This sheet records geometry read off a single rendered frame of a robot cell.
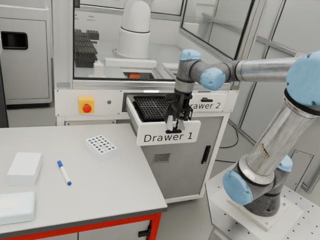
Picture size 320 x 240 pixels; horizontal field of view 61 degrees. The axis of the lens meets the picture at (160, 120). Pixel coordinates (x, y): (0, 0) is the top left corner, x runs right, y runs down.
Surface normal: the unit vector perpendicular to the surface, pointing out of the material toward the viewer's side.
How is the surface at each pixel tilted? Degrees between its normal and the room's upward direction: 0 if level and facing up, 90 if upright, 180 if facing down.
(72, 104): 90
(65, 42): 90
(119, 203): 0
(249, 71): 89
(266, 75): 112
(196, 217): 0
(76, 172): 0
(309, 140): 90
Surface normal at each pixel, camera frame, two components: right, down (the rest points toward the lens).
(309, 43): -0.90, 0.07
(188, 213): 0.16, -0.86
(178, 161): 0.32, 0.51
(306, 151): -0.33, 0.42
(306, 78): -0.78, 0.12
